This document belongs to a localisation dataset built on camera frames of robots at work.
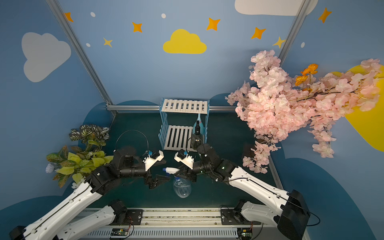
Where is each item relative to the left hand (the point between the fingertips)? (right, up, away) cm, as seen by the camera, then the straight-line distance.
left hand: (167, 166), depth 66 cm
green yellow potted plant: (-40, +2, +1) cm, 40 cm away
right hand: (+5, -2, +3) cm, 6 cm away
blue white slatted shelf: (0, +10, +39) cm, 40 cm away
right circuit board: (+37, -34, +6) cm, 51 cm away
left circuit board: (-25, -34, +6) cm, 42 cm away
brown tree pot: (+50, +1, +38) cm, 63 cm away
